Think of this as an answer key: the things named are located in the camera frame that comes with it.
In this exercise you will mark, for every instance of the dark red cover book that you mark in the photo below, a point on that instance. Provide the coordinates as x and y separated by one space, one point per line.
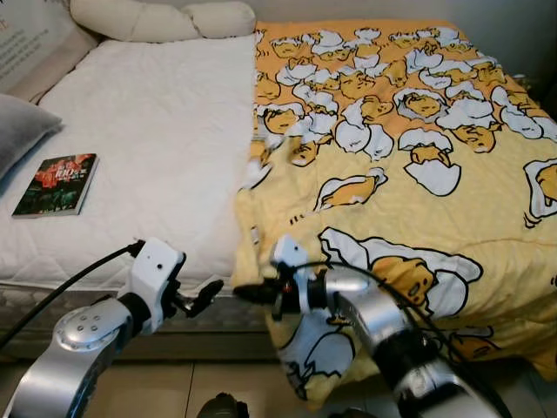
57 185

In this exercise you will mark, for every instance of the cream bolster pillow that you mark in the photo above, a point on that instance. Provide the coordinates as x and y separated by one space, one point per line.
130 19

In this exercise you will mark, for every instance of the grey plush pillow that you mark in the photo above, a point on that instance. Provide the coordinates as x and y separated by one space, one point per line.
22 131

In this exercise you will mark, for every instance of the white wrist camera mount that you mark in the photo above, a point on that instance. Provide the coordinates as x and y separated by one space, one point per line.
157 274
287 254

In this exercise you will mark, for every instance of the white quilted mattress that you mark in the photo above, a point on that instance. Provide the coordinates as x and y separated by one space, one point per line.
157 131

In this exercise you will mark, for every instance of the yellow egg cartoon quilt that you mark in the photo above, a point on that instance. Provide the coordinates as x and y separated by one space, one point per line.
487 200

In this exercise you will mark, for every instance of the white printed board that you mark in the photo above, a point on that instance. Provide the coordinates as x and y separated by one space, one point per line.
22 39

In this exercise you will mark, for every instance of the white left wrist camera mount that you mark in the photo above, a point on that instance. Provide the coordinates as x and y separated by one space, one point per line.
157 274

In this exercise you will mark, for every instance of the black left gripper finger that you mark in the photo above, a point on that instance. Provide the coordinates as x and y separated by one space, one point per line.
209 294

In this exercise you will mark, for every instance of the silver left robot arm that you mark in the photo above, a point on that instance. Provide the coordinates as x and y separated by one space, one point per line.
78 340

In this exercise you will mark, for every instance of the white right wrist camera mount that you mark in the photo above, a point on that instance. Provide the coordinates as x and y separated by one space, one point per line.
287 254

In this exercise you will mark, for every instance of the taupe headboard cushion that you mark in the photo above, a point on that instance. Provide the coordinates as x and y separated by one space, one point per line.
74 61

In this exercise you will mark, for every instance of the dark robot leg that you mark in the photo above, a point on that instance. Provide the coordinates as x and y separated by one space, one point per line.
222 407

